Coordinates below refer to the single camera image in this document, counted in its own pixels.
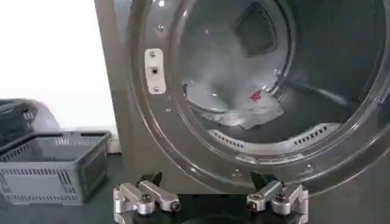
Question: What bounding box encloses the grey dryer machine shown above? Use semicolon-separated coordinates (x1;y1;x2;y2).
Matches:
93;0;390;224

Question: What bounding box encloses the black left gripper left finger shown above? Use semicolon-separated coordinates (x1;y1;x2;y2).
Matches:
113;172;181;224

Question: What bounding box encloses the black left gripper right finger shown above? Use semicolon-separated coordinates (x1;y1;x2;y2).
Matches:
245;170;310;224

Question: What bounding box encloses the white cloth with red print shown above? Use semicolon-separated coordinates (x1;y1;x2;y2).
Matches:
199;87;285;130

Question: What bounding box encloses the grey plastic laundry basket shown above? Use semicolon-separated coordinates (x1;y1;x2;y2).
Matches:
0;130;112;206

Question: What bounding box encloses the white door latch plate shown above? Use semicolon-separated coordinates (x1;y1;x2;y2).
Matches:
144;48;167;95

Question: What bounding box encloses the dark grey plastic basket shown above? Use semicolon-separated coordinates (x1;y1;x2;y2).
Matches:
0;99;39;147

